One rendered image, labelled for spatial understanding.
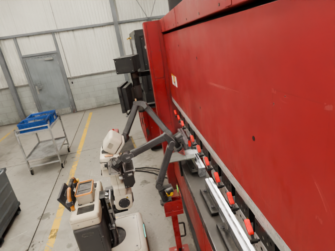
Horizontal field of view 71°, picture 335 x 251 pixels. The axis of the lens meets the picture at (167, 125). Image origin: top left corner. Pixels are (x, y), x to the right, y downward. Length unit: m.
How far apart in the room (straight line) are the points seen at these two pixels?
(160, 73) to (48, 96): 6.97
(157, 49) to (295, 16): 2.37
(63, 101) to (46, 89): 0.66
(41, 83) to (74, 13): 2.66
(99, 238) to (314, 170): 1.97
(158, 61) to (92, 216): 1.83
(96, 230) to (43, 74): 7.67
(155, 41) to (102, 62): 6.30
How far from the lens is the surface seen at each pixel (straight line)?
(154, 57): 2.92
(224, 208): 1.72
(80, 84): 9.27
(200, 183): 2.13
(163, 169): 1.97
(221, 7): 1.03
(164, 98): 3.00
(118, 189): 2.25
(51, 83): 9.40
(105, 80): 9.18
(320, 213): 0.72
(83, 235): 2.35
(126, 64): 3.07
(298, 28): 0.65
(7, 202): 4.02
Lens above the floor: 2.09
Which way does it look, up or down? 20 degrees down
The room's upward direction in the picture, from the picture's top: 9 degrees counter-clockwise
